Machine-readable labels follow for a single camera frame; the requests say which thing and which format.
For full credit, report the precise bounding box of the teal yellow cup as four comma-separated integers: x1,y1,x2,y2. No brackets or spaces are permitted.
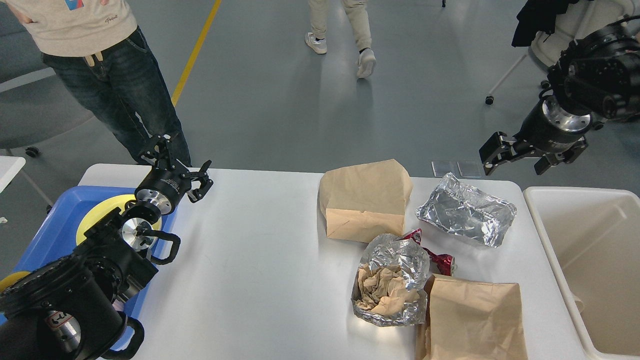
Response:
0,271,31,293

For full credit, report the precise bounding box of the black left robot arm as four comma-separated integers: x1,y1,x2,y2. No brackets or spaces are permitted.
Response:
1,135,213,360

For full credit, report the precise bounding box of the flat foil bag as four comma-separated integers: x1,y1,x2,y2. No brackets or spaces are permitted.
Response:
415,172,517,248

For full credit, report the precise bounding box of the person in beige sweater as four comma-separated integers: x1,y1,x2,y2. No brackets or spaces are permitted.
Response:
6,0,191,167

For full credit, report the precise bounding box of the upper brown paper bag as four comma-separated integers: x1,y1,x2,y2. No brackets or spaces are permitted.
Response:
318,159,413,243

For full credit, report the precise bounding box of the white side table corner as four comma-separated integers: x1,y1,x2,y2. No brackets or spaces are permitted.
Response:
0,155,26,193

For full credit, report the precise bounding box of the foil bag with crumpled paper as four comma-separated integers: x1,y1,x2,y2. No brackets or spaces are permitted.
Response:
350,228,432,327

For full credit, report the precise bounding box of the white plastic bin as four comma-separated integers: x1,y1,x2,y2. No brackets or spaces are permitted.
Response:
523,186,640,360

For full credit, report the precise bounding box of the white office chair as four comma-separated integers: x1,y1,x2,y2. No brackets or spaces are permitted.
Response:
485,0,639,105

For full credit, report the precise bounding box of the lower brown paper bag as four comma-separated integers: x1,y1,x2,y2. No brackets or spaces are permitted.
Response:
414,274,528,360

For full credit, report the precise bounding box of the grey chair at left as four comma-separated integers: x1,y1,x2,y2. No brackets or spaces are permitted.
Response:
0,4,93,158

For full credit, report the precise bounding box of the person in khaki trousers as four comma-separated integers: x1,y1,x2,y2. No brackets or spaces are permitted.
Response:
304,0,377,79

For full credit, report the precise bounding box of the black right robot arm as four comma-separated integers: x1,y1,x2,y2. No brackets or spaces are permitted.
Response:
478,15,640,176

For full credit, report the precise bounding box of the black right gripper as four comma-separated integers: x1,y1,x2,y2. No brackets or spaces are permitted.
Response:
478,95,592,176

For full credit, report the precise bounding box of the red snack wrapper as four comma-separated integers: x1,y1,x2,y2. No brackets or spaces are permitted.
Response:
400,228,456,277

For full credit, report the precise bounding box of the yellow plastic plate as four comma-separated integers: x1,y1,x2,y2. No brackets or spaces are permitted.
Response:
76,194,163,251

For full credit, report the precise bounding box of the brown paper bag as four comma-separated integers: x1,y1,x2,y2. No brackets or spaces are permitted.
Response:
414,274,528,360
318,159,413,243

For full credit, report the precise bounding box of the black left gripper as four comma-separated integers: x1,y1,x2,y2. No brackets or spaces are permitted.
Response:
135,134,214,215

